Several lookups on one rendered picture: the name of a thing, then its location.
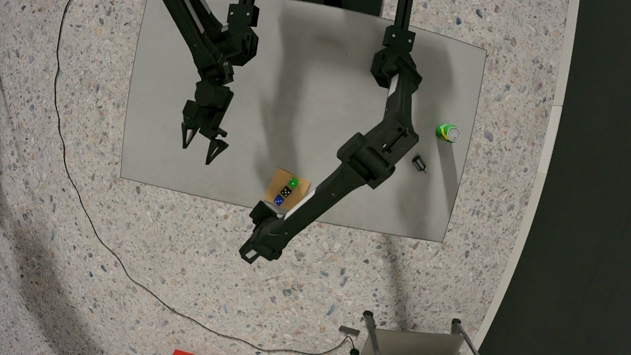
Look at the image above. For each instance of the green drink can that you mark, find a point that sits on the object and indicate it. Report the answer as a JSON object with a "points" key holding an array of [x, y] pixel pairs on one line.
{"points": [[448, 133]]}

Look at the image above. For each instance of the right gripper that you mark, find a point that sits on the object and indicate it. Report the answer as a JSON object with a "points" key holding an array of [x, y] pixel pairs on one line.
{"points": [[211, 134]]}

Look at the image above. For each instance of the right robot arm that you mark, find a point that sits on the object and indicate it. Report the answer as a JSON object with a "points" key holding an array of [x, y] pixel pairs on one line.
{"points": [[210, 43]]}

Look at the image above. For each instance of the tan flat mat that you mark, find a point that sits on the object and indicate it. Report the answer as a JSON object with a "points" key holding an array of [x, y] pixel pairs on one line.
{"points": [[278, 182]]}

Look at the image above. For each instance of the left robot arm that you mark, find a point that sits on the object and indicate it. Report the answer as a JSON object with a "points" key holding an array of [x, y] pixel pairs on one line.
{"points": [[364, 161]]}

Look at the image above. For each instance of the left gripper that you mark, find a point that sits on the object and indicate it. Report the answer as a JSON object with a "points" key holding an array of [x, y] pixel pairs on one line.
{"points": [[261, 210]]}

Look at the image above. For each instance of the black die with white pips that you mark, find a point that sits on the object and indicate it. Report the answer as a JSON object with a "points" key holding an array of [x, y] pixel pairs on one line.
{"points": [[286, 191]]}

